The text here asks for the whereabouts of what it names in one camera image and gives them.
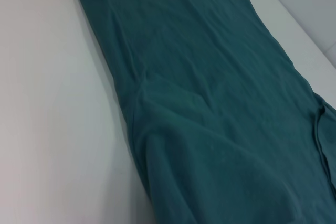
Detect blue shirt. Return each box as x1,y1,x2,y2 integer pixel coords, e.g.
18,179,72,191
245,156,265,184
68,0,336,224

